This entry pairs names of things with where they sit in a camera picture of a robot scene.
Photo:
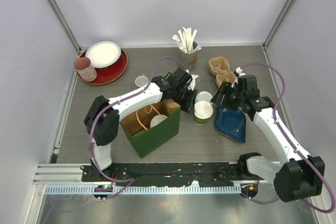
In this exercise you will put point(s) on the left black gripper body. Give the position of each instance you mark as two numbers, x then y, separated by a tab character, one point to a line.
185	96

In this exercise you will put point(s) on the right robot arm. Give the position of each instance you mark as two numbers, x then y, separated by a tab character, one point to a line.
298	175

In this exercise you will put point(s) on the white paper plate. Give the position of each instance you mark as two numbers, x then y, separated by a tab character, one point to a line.
103	54

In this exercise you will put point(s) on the white wrapped straws bundle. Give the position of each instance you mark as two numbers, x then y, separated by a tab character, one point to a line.
185	40

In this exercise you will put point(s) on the grey straw holder cup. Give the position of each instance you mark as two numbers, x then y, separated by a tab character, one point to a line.
188	60

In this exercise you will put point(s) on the white cup lid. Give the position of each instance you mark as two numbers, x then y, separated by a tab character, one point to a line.
157	120
203	109

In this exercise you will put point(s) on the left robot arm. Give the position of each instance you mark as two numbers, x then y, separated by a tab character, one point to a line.
103	118

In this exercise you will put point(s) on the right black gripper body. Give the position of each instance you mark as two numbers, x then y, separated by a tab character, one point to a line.
234	97

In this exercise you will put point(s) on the stack of white lids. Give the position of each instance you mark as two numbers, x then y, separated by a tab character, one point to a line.
203	96

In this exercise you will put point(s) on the blue leaf-shaped dish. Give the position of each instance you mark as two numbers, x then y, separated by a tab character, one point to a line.
231	123

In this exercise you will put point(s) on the green paper bag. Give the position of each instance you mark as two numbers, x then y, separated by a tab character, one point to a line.
144	139

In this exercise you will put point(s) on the cardboard cup carrier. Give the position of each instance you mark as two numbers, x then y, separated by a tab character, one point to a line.
220	68

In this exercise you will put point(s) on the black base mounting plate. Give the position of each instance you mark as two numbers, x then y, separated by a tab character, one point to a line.
177	174

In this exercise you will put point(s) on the floral pink tumbler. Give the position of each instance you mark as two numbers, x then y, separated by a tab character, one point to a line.
84	69

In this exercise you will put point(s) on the red round tray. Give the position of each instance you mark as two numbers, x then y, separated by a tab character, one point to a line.
111	73

